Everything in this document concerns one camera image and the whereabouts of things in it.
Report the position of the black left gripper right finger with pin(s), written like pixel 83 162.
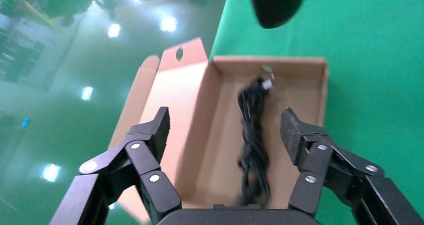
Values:
pixel 318 160

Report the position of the open brown cardboard box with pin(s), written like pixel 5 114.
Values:
pixel 185 94

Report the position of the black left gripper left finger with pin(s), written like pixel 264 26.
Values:
pixel 147 160

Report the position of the blue floor scrap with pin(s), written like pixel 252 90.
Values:
pixel 25 122

